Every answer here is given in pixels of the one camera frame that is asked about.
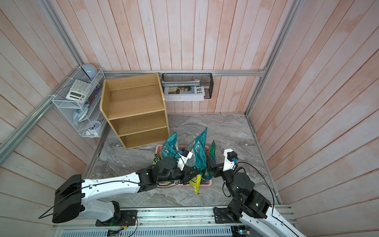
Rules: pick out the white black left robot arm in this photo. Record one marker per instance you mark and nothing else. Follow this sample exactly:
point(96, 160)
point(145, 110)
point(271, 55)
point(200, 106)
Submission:
point(81, 198)

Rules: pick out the pale blue cloth item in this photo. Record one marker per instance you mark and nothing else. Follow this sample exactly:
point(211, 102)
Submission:
point(80, 115)

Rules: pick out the dark wall magazine holder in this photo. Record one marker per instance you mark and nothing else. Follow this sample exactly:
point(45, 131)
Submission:
point(206, 80)

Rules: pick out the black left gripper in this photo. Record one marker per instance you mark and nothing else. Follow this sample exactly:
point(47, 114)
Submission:
point(186, 175)

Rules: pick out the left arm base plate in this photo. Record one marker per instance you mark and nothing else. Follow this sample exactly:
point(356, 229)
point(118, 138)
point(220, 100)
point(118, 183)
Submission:
point(120, 218)

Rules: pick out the grey blue bowl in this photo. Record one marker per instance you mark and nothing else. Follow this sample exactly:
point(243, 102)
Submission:
point(89, 70)

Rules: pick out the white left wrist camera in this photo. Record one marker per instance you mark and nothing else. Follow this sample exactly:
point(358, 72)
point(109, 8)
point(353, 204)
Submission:
point(184, 156)

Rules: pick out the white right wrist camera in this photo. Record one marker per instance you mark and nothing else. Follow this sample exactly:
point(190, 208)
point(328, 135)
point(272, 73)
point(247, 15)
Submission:
point(230, 160)

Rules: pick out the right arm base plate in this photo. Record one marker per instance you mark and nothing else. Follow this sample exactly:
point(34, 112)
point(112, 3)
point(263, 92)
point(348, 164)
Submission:
point(224, 216)

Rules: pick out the white calculator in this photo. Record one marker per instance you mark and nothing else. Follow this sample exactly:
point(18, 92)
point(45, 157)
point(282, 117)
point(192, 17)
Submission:
point(78, 91)

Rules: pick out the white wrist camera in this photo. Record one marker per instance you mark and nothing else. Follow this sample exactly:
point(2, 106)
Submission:
point(230, 160)
point(184, 156)

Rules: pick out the yellow green packet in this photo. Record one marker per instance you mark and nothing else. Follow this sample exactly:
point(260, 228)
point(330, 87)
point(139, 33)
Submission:
point(157, 158)
point(195, 183)

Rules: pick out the teal orange fertilizer bag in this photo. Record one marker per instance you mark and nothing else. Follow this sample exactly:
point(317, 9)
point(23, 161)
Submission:
point(170, 148)
point(196, 147)

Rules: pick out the white magazine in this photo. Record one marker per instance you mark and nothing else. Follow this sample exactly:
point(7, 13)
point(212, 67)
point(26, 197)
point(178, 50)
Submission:
point(184, 91)

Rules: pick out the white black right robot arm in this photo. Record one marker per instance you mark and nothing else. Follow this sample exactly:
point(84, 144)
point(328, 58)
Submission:
point(250, 207)

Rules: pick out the white wire wall rack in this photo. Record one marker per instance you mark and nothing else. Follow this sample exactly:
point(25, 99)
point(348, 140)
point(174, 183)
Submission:
point(68, 107)

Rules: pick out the wooden shelf unit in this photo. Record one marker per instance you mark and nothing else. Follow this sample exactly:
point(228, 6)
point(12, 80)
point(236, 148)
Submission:
point(135, 109)

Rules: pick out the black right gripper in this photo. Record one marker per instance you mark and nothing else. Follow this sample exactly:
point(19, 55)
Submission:
point(214, 169)

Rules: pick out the aluminium front rail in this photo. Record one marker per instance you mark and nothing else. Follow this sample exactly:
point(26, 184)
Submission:
point(166, 222)

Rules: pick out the green blue soil bag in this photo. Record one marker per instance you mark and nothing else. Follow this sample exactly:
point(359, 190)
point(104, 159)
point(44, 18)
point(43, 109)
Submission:
point(208, 172)

